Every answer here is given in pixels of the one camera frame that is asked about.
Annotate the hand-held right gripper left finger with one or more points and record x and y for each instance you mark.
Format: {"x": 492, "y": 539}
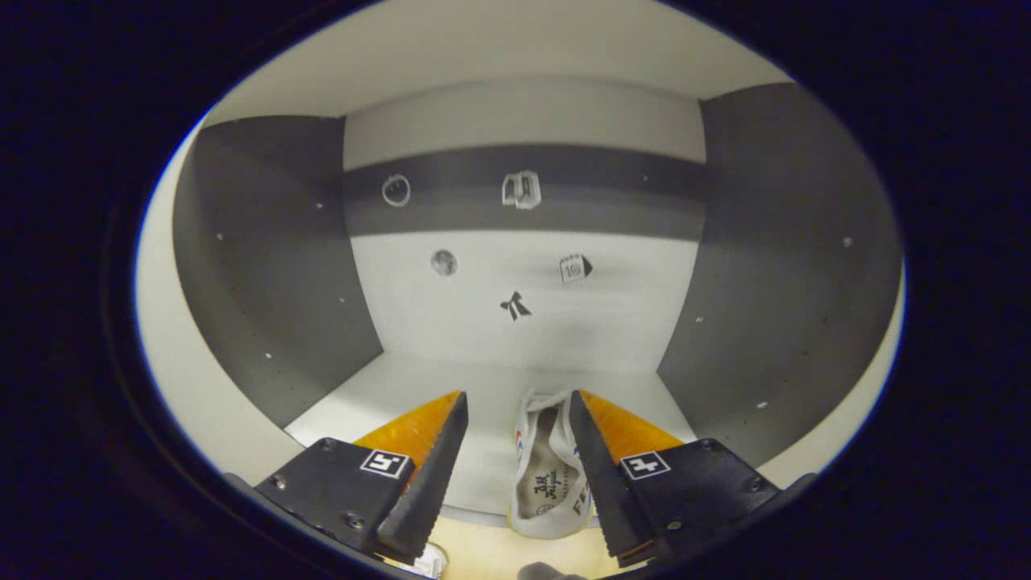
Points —
{"x": 427, "y": 491}

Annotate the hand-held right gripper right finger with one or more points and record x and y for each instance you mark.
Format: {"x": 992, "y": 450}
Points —
{"x": 604, "y": 491}

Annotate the grey shoe cabinet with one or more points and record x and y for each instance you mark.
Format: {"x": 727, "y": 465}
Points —
{"x": 523, "y": 322}

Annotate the grey cabinet door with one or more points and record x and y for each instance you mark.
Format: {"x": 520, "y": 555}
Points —
{"x": 854, "y": 419}
{"x": 185, "y": 362}

